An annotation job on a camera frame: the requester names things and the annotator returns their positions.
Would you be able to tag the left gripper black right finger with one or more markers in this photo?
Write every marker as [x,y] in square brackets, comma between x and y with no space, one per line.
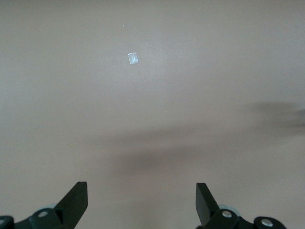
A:
[209,210]

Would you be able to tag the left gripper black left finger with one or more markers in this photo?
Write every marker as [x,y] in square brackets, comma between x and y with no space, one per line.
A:
[69,207]

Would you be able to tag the brown table cover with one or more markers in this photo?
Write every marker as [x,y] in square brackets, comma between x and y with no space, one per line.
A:
[152,107]

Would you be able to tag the small clear tape piece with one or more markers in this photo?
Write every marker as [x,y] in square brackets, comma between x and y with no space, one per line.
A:
[133,58]

